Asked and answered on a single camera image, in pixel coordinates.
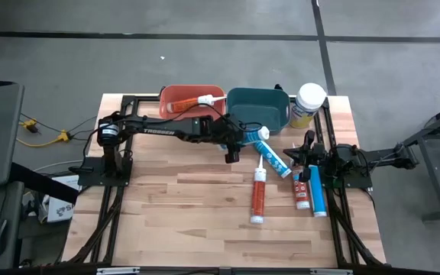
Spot black diagonal strut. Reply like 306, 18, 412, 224
9, 162, 80, 205

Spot white cardboard box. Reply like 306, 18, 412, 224
46, 174, 80, 224

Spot silver metal bracket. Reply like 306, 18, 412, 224
309, 268, 354, 275
95, 267, 141, 275

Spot teal plastic basket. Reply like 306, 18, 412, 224
225, 87, 290, 135

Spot orange silicone sealant tube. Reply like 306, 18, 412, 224
165, 93, 228, 115
290, 143, 311, 211
249, 154, 267, 225

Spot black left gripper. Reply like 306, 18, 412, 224
212, 113, 249, 164

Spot white cable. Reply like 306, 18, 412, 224
32, 159, 86, 173

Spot yellow cable plug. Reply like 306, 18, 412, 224
21, 118, 39, 134
53, 129, 72, 143

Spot blue silicone sealant tube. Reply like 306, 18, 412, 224
253, 140, 293, 180
307, 163, 328, 218
219, 125, 271, 150

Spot black metal table frame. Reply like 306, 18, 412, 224
63, 93, 387, 268

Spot yellow Lysol wipes canister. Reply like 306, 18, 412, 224
287, 82, 327, 130

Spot orange plastic basket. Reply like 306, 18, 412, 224
158, 84, 227, 121

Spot yellow cable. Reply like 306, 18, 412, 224
15, 136, 68, 149

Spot dark grey desk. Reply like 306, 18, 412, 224
0, 181, 25, 270

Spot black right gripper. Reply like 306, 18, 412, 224
283, 130, 328, 183

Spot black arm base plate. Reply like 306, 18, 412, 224
77, 156, 134, 188
326, 175, 374, 190

